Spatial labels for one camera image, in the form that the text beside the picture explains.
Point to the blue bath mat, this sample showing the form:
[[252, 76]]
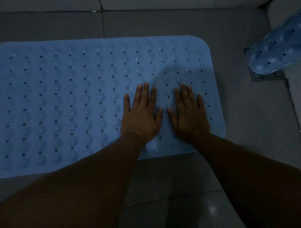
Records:
[[277, 49], [70, 94]]

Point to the metal floor drain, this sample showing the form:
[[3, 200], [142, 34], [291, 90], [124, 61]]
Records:
[[265, 77]]

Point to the person's left hand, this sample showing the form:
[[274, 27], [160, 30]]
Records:
[[141, 117]]

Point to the person's right hand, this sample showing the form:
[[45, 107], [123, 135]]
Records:
[[190, 119]]

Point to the person's right forearm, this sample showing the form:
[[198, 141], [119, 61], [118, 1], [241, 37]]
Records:
[[258, 188]]

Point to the person's left forearm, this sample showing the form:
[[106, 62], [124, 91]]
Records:
[[70, 188]]

